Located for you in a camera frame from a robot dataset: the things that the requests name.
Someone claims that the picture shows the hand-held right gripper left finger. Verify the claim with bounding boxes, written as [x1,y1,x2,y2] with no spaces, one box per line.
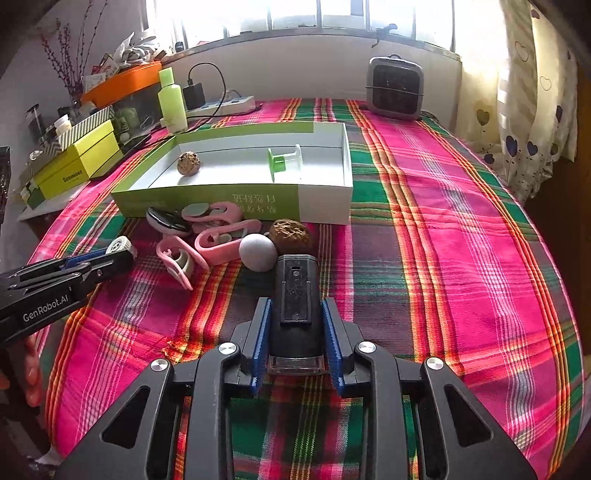
[58,296,273,480]

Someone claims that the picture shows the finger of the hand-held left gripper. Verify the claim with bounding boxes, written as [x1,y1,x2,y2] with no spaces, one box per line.
[7,251,136,301]
[14,248,112,280]

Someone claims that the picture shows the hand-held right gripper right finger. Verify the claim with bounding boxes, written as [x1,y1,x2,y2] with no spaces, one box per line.
[321,296,539,480]

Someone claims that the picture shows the white round cap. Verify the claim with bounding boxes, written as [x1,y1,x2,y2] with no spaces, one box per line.
[106,235,138,257]

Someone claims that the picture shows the pink clip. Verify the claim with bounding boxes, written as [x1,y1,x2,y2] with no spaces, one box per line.
[181,202,244,232]
[195,219,263,266]
[156,235,209,291]

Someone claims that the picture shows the black round knob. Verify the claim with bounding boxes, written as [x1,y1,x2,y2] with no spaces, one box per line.
[146,207,190,238]

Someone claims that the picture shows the grey mushroom knob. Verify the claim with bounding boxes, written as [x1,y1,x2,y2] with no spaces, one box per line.
[239,234,278,273]

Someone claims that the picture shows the brown walnut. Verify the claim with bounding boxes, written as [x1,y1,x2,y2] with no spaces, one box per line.
[178,151,201,177]
[269,218,316,254]

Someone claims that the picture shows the green white cardboard box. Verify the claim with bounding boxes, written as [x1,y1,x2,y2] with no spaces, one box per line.
[111,122,354,226]

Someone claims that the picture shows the person's left hand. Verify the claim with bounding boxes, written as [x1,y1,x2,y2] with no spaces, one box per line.
[22,335,45,408]

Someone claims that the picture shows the dark green box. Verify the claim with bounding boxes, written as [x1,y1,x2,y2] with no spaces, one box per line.
[21,182,47,209]

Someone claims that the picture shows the yellow-green box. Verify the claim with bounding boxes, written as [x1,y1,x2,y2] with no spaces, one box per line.
[32,119,122,200]

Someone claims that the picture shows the black speaker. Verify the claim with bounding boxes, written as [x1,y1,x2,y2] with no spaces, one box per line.
[0,147,11,232]

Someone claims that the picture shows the black phone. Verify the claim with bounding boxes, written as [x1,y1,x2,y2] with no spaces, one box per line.
[90,133,154,180]

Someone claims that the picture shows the striped box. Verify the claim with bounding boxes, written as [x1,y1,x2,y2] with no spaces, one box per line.
[28,105,115,160]

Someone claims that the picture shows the dark glass jar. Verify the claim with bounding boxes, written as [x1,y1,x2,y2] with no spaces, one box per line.
[25,105,47,139]

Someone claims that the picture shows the light green bottle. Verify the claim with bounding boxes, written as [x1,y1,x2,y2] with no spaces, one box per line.
[158,67,188,136]

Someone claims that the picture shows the green white spool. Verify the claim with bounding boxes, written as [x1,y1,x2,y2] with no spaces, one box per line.
[268,144,303,183]

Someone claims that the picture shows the orange box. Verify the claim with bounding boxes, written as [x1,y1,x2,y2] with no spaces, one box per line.
[81,60,163,108]

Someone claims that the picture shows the black charger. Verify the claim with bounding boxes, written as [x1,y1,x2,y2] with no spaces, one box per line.
[183,82,206,109]

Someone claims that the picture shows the dried flower branches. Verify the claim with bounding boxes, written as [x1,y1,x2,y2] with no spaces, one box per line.
[39,0,109,100]

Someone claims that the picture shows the white power strip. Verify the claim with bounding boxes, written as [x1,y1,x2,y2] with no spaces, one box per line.
[185,95,257,117]

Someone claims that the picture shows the white plastic bag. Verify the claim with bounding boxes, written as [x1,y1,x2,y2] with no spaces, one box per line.
[111,31,162,70]

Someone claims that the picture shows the grey space heater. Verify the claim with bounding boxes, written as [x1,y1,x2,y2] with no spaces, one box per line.
[366,54,424,121]

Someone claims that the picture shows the heart print curtain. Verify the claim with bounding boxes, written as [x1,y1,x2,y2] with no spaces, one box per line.
[457,0,580,204]

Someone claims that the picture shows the black window hook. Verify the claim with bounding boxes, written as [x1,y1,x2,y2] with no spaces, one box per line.
[370,23,398,49]

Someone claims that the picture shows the black cable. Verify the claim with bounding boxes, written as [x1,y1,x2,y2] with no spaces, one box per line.
[187,62,232,127]

